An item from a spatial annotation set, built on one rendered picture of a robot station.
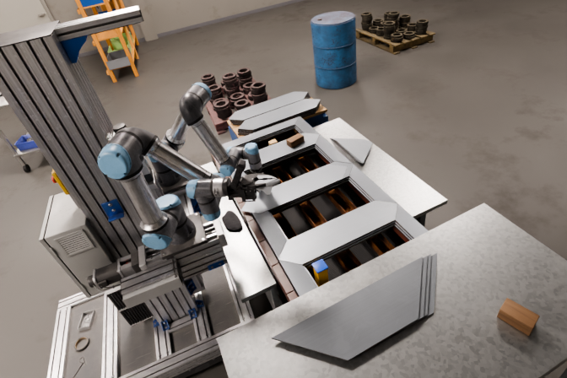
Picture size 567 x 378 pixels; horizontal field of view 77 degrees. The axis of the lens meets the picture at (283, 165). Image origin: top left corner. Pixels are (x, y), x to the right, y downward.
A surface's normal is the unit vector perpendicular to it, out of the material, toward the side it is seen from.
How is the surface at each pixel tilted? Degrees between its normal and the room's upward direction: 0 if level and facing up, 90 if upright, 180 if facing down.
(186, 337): 0
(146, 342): 0
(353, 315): 0
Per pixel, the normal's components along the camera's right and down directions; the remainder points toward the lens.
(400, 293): -0.14, -0.79
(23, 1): 0.36, 0.52
